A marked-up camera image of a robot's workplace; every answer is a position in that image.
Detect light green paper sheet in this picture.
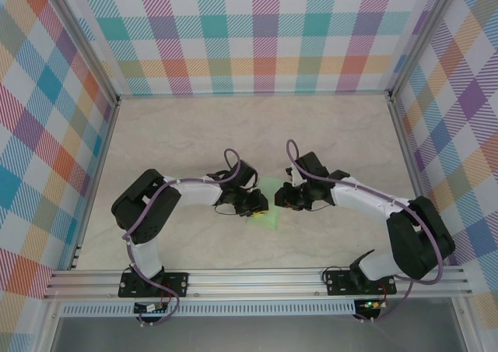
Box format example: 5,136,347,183
247,175,280,231

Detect grey metal panel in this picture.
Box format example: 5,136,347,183
50,315,466,352

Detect small black circuit board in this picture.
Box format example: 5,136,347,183
133,302,169,315

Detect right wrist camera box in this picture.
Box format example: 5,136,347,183
286,152,328,185

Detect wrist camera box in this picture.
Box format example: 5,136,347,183
232,160,258,185
286,152,328,185

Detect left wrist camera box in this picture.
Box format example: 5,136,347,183
232,160,258,185

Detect long aluminium mounting rail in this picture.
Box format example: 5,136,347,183
42,268,474,301

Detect thin black base cable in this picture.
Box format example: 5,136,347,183
321,263,353,287

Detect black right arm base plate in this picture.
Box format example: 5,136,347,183
325,269,397,297

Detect perforated grey cable tray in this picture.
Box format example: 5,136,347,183
60,299,357,317

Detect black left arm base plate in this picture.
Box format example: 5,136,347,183
118,272,190,298

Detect aluminium table end rail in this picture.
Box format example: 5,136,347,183
116,90,392,99

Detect aluminium table side rail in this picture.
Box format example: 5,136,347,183
387,93,447,267
68,99,121,271

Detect aluminium frame post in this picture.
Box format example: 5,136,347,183
387,0,460,102
38,0,121,106

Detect short aluminium frame bar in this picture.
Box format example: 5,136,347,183
451,295,479,352
37,300,63,352

